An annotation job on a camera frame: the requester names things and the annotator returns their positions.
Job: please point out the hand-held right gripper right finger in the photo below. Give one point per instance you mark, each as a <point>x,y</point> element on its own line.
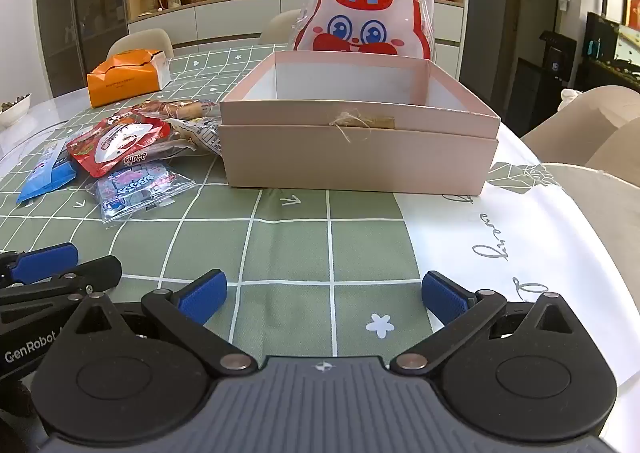
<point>445,295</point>

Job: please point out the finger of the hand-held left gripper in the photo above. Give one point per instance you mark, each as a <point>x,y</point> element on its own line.
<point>60,285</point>
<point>42,263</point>

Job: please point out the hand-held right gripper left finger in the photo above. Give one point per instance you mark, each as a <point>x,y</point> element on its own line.
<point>205,295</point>

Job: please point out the blue snack packet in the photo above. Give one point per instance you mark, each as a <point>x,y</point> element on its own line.
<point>45,178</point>

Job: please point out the purple candy packet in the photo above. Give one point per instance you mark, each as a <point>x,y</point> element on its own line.
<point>135,188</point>

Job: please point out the red snack packet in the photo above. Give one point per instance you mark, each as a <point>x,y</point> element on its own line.
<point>115,143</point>

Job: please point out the pink cardboard gift box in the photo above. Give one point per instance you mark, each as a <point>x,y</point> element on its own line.
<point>350,158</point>

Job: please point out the green checked tablecloth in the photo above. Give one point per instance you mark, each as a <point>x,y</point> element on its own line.
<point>300,243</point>

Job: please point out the white bowl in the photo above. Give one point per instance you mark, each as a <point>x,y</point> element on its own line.
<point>15,110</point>

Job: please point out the yellow silver snack packet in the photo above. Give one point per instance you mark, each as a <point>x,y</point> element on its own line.
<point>200,135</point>

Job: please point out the long biscuit packet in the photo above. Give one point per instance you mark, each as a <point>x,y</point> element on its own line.
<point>170,108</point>

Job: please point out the orange tissue box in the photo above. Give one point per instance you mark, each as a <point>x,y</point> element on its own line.
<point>120,83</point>

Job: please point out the beige chair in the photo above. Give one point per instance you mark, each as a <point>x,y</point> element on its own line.
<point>580,113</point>
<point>280,25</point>
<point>140,43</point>

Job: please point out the white crumpled cloth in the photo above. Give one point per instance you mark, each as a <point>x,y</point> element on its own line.
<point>570,97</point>

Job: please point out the glass door cabinet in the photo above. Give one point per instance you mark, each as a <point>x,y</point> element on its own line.
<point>80,8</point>

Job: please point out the black water dispenser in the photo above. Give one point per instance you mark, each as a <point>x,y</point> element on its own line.
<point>557,58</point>

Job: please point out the black display cabinet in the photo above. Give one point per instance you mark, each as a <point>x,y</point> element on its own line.
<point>610,58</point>

